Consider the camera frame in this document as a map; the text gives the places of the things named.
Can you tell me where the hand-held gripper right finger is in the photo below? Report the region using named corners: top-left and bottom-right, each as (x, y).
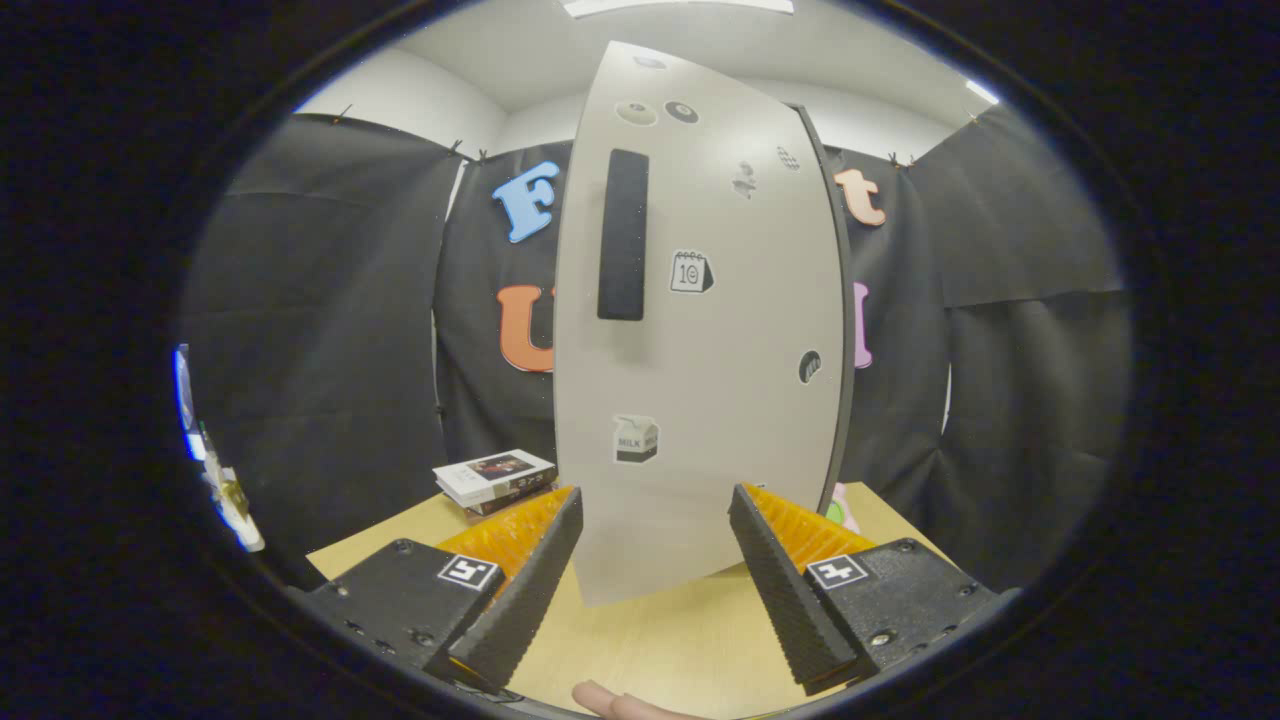
top-left (728, 483), bottom-right (1023, 698)

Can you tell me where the grey shoe cabinet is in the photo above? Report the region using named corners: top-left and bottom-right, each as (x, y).
top-left (793, 103), bottom-right (857, 518)

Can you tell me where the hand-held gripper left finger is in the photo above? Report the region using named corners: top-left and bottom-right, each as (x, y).
top-left (290, 486), bottom-right (585, 694)

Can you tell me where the large ceiling light panel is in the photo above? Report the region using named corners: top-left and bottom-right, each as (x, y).
top-left (563, 0), bottom-right (796, 19)

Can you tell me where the brown book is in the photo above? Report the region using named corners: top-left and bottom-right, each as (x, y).
top-left (465, 482), bottom-right (559, 519)

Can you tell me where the pink and green toy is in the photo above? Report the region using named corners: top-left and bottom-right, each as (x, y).
top-left (825, 482), bottom-right (862, 535)

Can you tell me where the black backdrop cloth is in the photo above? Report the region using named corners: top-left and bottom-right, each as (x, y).
top-left (180, 103), bottom-right (1131, 591)

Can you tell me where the white book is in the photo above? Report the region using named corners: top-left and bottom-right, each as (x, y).
top-left (433, 449), bottom-right (559, 507)

